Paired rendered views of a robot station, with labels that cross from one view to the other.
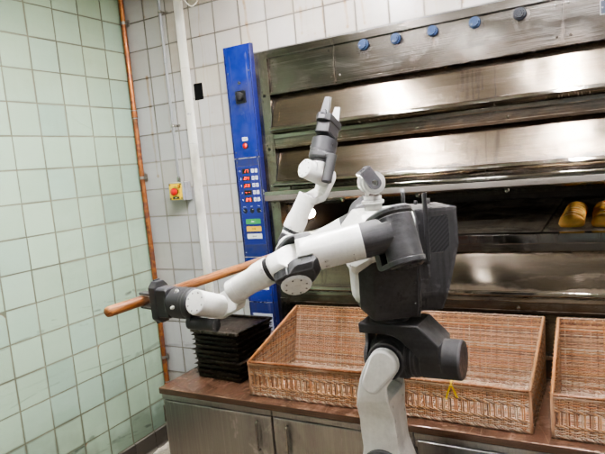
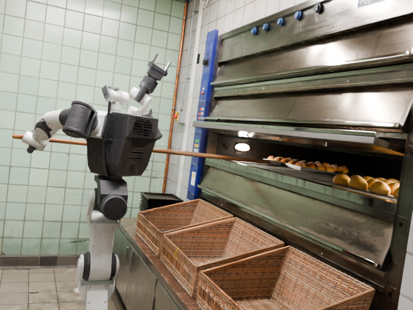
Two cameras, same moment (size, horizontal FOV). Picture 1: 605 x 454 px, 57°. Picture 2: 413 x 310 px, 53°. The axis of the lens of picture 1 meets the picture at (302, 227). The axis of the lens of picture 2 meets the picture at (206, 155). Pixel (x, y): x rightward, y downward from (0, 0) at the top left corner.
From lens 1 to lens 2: 1.86 m
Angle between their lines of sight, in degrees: 38
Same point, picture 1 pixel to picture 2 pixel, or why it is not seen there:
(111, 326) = (129, 184)
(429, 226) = (115, 123)
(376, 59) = (258, 41)
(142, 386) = not seen: hidden behind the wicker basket
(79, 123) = (139, 69)
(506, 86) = (301, 63)
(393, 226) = (69, 111)
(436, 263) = (115, 146)
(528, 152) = (302, 114)
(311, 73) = (235, 49)
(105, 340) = not seen: hidden behind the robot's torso
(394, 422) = (93, 237)
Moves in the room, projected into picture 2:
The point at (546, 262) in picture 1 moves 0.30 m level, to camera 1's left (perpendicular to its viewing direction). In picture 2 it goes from (300, 203) to (249, 192)
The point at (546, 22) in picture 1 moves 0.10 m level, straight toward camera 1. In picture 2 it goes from (330, 15) to (314, 10)
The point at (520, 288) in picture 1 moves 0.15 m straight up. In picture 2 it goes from (280, 218) to (284, 189)
